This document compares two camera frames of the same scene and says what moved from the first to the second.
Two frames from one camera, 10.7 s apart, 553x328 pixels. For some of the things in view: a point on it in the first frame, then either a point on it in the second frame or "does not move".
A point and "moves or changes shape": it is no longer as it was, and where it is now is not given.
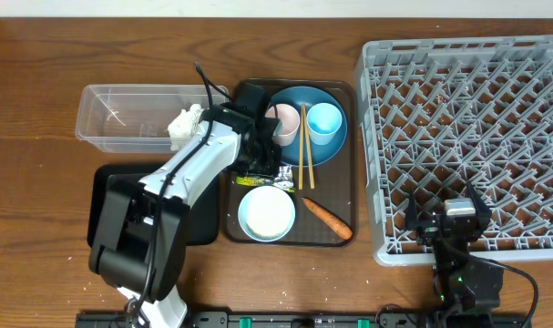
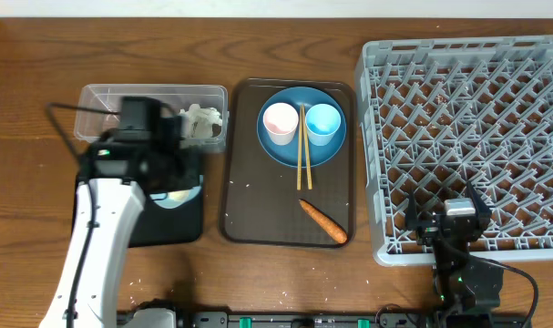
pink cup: [288, 124] does not move
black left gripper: [271, 172] to [186, 185]
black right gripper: [428, 229] does not move
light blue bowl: [266, 213] moves or changes shape
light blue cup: [323, 121] does not move
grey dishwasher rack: [443, 114] does not move
